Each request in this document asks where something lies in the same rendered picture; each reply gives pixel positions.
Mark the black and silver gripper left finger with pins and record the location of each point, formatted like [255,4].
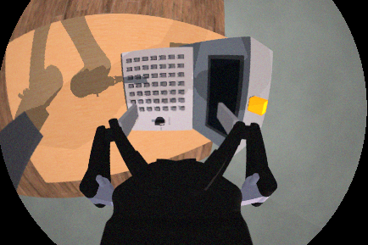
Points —
[95,184]

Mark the grey control console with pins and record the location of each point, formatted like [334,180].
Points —
[235,71]

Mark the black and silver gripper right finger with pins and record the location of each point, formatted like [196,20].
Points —
[259,182]

